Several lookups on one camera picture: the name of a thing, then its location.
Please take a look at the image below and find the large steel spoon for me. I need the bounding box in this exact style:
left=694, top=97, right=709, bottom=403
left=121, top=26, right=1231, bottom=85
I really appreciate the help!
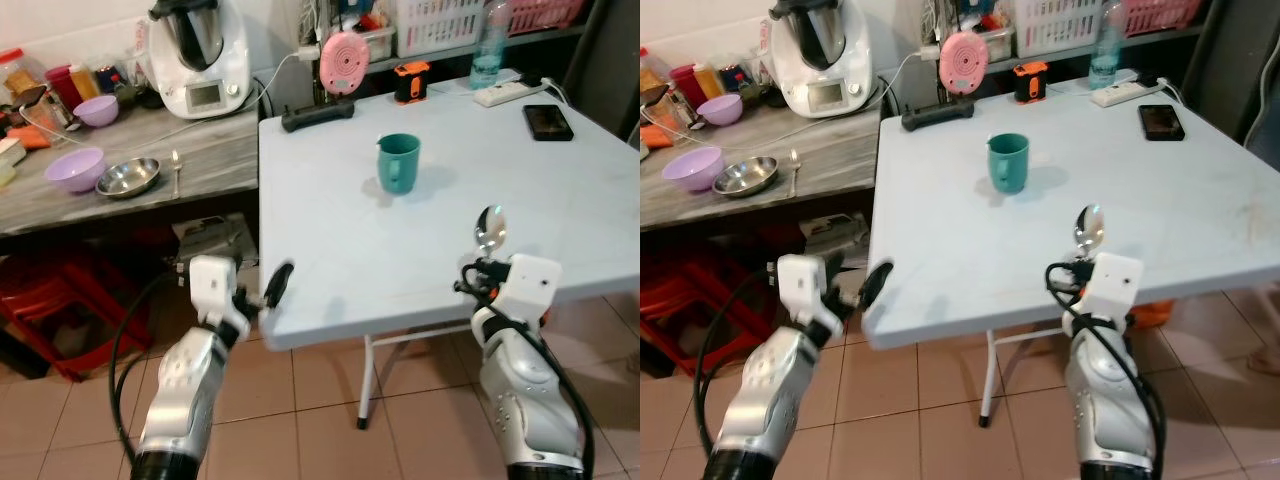
left=472, top=204, right=509, bottom=263
left=1073, top=203, right=1106, bottom=263

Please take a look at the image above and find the grey cardboard box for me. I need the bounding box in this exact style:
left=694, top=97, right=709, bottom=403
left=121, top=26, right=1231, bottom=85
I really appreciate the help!
left=794, top=212, right=870, bottom=267
left=171, top=214, right=260, bottom=273

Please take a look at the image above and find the white folding table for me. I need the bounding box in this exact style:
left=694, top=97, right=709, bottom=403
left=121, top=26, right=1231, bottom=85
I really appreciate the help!
left=861, top=76, right=1280, bottom=429
left=257, top=76, right=641, bottom=431

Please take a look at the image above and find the grey wooden counter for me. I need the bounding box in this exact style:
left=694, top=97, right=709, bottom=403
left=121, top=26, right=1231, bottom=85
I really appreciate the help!
left=640, top=94, right=883, bottom=233
left=0, top=94, right=264, bottom=239

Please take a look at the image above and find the teal mug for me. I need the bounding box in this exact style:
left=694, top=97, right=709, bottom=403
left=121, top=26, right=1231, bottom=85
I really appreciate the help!
left=375, top=132, right=423, bottom=196
left=986, top=132, right=1032, bottom=196

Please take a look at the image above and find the steel bowl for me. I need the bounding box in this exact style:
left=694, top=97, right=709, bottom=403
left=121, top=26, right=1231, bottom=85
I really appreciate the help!
left=95, top=156, right=163, bottom=200
left=712, top=155, right=781, bottom=199

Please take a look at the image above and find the red plastic stool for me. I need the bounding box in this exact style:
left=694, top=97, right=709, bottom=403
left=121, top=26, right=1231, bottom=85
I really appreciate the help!
left=640, top=248, right=773, bottom=379
left=0, top=248, right=153, bottom=383

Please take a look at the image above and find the black smartphone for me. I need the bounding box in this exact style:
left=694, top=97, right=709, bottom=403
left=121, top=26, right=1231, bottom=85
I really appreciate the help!
left=522, top=103, right=576, bottom=143
left=1137, top=103, right=1188, bottom=142

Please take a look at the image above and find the black bar-shaped device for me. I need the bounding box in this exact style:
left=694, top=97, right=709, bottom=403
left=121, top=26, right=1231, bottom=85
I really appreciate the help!
left=901, top=102, right=975, bottom=134
left=280, top=102, right=356, bottom=134

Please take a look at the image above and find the large purple bowl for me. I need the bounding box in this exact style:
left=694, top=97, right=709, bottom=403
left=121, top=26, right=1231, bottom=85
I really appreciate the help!
left=660, top=146, right=726, bottom=195
left=43, top=146, right=108, bottom=195

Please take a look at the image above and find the white power strip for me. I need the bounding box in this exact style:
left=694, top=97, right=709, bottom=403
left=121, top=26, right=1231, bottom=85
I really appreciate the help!
left=1089, top=79, right=1167, bottom=110
left=472, top=79, right=550, bottom=109

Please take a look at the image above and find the orange black tape measure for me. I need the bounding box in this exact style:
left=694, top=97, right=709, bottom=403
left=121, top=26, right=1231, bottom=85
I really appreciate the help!
left=1012, top=60, right=1050, bottom=105
left=392, top=60, right=432, bottom=105

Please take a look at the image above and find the small purple bowl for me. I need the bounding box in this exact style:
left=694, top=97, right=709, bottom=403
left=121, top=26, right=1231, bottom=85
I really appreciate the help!
left=695, top=93, right=745, bottom=128
left=73, top=94, right=121, bottom=129

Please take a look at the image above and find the white kitchen food processor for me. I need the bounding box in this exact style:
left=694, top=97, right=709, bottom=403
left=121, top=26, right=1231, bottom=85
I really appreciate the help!
left=147, top=0, right=252, bottom=122
left=767, top=0, right=870, bottom=120

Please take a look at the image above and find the clear plastic water bottle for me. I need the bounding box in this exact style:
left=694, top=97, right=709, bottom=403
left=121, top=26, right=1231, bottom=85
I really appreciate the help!
left=469, top=0, right=514, bottom=90
left=1087, top=0, right=1130, bottom=90

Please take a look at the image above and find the pink round gadget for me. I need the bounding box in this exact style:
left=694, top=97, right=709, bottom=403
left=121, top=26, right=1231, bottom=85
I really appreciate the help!
left=319, top=29, right=372, bottom=98
left=939, top=29, right=992, bottom=97

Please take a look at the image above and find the red plastic container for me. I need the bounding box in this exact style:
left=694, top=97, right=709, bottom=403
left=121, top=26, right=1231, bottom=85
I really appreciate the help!
left=667, top=63, right=707, bottom=110
left=44, top=63, right=85, bottom=112

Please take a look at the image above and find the white plastic basket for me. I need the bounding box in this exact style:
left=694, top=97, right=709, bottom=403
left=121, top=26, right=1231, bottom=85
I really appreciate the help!
left=394, top=0, right=487, bottom=59
left=1014, top=0, right=1107, bottom=59

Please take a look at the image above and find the pink plastic basket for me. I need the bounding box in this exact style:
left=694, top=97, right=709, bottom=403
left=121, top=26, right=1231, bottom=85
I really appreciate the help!
left=1124, top=0, right=1204, bottom=37
left=507, top=0, right=587, bottom=37

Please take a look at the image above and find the clear jar red lid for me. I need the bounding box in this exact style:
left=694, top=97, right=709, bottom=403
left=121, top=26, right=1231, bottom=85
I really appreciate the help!
left=0, top=47, right=41, bottom=101

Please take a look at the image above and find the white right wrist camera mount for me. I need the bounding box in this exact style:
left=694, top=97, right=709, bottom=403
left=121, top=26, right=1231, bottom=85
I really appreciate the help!
left=496, top=254, right=564, bottom=327
left=1089, top=251, right=1145, bottom=325

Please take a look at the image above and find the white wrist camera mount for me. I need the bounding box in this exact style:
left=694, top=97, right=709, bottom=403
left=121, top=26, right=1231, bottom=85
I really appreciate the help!
left=777, top=253, right=843, bottom=339
left=496, top=254, right=564, bottom=327
left=1089, top=251, right=1145, bottom=325
left=187, top=255, right=252, bottom=343

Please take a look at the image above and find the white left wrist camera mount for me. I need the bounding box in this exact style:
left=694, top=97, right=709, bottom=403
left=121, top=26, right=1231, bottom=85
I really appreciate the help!
left=187, top=255, right=252, bottom=343
left=777, top=253, right=843, bottom=339

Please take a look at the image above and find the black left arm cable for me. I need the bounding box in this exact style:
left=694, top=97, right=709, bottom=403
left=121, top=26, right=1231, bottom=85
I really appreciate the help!
left=694, top=268, right=783, bottom=463
left=107, top=268, right=193, bottom=473

